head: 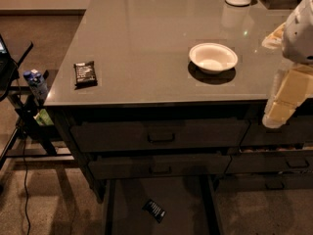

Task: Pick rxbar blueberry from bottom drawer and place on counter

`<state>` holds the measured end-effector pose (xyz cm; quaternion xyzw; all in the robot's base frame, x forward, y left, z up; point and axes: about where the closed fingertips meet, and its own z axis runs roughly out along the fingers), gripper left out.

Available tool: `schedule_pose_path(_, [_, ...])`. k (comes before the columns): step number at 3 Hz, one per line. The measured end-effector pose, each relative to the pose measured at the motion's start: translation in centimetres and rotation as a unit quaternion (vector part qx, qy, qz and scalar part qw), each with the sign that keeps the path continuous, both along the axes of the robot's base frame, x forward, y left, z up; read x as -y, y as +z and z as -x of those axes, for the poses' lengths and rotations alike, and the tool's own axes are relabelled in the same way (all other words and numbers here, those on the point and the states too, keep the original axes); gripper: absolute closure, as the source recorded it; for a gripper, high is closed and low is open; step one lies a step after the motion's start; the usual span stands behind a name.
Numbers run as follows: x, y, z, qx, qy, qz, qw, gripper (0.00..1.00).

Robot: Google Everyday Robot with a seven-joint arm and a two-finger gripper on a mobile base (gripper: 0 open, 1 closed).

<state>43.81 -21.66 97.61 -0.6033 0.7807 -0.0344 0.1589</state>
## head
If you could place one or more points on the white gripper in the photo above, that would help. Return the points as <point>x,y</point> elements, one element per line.
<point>299,38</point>

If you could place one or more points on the blue rxbar blueberry bar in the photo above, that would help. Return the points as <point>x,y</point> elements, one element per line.
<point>155,210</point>

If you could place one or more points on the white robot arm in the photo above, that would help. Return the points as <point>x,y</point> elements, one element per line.
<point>297,41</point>

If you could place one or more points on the top right drawer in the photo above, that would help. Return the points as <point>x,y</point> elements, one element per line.
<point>297,130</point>

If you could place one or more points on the top left drawer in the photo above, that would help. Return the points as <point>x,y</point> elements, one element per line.
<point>154,135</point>

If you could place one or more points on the middle right drawer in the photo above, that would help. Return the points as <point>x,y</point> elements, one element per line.
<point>270,162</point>

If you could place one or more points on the bottom right drawer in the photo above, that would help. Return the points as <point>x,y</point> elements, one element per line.
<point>267,182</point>

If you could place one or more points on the dark counter cabinet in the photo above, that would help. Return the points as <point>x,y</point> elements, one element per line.
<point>174,87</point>

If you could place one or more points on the middle left drawer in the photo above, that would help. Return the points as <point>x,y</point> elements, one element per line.
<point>161,165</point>

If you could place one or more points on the open bottom drawer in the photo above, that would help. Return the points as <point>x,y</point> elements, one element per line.
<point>189,202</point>

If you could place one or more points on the dark snack bar on counter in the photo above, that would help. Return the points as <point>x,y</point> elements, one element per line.
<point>85,74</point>

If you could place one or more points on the white bowl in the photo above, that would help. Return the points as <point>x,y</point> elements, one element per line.
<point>213,58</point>

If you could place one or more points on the green packet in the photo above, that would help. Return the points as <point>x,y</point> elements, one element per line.
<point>43,119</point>

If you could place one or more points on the black side stand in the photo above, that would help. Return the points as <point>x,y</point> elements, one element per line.
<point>25,105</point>

